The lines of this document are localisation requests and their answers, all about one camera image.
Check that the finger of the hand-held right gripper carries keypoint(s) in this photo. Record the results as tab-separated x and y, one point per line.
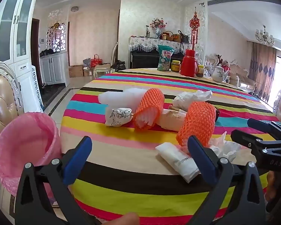
245	139
264	124

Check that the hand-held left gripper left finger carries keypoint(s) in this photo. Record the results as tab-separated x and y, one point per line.
77	159

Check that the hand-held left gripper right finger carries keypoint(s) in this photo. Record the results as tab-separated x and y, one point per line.
201	161

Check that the white tissue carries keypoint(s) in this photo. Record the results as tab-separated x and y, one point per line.
227	148

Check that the white tissue packet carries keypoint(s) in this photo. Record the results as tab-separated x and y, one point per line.
175	159

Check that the small black object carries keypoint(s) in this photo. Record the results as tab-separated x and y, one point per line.
217	114

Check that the orange foam net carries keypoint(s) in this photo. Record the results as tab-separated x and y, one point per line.
196	119
149	100

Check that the beige paper packet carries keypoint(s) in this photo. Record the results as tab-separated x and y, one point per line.
171	120

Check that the pink-lined trash bin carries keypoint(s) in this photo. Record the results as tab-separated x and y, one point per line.
25	140

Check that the white paper bag black ornament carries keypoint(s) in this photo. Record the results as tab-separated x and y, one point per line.
117	117

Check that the brown stick wrapper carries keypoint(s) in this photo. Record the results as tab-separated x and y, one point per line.
175	109

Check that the white plastic bag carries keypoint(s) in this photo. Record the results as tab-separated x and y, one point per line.
189	98

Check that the white foam sheet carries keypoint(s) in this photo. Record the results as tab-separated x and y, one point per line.
114	97

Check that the person's right hand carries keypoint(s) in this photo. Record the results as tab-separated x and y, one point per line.
271	185

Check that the person's left hand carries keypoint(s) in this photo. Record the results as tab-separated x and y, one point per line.
124	219

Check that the striped tablecloth table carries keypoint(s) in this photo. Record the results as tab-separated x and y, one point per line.
121	145

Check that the brown patterned curtain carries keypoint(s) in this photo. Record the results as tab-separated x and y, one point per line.
263	70

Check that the ornate white sofa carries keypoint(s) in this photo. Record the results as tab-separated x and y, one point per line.
241	72

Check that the white teapot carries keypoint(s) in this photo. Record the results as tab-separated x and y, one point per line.
219	75

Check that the dark doormat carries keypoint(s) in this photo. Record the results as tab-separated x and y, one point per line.
51	93

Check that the small dark jar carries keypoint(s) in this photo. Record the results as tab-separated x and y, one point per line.
200	72

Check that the white banner blue print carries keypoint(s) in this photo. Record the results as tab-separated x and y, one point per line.
36	86

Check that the large cardboard box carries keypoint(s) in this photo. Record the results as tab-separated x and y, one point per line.
76	71

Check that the small cardboard box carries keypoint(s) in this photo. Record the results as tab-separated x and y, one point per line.
87	72

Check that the chandelier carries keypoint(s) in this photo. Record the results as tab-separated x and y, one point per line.
264	36

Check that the cream cushioned white chair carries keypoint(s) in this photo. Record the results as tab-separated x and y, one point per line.
103	69

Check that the low white cabinet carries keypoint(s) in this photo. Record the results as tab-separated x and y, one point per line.
53	68

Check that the red thermos jug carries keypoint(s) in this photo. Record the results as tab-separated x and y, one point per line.
188	63

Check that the grey bag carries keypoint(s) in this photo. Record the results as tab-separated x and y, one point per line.
87	62

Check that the yellow label jar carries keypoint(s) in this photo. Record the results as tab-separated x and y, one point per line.
175	66

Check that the red handbag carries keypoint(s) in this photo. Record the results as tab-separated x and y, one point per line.
96	61

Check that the dark bag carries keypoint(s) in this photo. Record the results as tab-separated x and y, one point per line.
118	65

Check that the tall white glass-door cabinet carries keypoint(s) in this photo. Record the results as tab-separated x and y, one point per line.
25	70

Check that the green snack bag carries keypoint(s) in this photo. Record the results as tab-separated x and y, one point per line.
165	58

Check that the black piano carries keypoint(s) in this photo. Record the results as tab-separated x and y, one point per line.
142	59

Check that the black handbag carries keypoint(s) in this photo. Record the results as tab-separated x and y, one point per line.
183	37

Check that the red knot ornament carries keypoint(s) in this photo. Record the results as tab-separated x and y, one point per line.
194	23

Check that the wicker basket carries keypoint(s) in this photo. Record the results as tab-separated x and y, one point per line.
169	37

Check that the lace piano cover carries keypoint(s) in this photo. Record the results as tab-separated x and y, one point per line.
142	42

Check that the flower bouquet in vase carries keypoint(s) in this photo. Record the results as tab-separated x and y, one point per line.
158	25

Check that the round ceiling light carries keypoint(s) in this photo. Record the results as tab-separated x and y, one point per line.
74	9

